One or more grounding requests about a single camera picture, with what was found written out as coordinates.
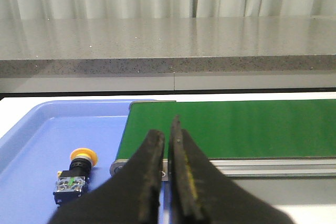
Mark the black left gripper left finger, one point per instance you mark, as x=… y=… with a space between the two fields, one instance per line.
x=130 y=196

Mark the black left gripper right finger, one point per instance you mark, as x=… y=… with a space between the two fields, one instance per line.
x=202 y=194

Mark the yellow push button switch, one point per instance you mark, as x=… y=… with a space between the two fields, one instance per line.
x=73 y=183

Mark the green conveyor belt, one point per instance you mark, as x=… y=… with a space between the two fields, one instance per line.
x=240 y=129

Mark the blue plastic tray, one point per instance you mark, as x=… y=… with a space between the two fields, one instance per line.
x=39 y=145

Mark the grey speckled stone counter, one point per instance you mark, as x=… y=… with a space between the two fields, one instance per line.
x=170 y=54

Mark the aluminium conveyor frame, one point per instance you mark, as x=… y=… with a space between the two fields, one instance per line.
x=263 y=167

